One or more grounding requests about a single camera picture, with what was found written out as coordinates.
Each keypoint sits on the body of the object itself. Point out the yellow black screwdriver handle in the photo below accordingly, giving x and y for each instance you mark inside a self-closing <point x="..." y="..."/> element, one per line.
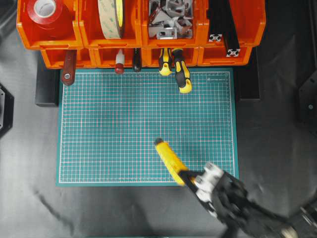
<point x="182" y="73"/>

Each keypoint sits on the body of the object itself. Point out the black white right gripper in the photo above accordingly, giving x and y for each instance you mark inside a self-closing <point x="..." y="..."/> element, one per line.
<point x="222" y="194"/>

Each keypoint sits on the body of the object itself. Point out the orange container rack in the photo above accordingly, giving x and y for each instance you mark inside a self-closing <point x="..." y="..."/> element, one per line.
<point x="84" y="33"/>

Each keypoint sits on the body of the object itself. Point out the red tape roll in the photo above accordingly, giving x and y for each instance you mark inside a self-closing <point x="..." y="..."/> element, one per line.
<point x="51" y="16"/>

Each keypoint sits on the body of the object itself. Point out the green cutting mat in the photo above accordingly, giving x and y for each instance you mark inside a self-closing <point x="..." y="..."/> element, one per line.
<point x="108" y="124"/>

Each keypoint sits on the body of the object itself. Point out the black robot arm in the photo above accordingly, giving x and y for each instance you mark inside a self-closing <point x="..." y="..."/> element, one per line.
<point x="258" y="222"/>

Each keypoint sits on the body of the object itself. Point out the white red glue bottle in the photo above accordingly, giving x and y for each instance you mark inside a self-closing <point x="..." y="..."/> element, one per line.
<point x="119" y="62"/>

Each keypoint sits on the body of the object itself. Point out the yellow utility cutter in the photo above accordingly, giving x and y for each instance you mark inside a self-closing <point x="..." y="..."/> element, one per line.
<point x="173" y="164"/>

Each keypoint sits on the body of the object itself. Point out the metal corner brackets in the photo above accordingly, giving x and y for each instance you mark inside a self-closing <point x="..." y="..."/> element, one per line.
<point x="170" y="19"/>

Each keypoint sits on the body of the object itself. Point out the beige double-sided tape roll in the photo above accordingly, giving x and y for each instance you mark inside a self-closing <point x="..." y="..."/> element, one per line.
<point x="111" y="15"/>

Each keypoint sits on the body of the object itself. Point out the black aluminium extrusion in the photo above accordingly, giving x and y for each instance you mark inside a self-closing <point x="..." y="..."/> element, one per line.
<point x="228" y="28"/>
<point x="214" y="16"/>

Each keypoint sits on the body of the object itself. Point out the dark brown handle tool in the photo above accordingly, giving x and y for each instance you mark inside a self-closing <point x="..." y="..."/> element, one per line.
<point x="137" y="60"/>

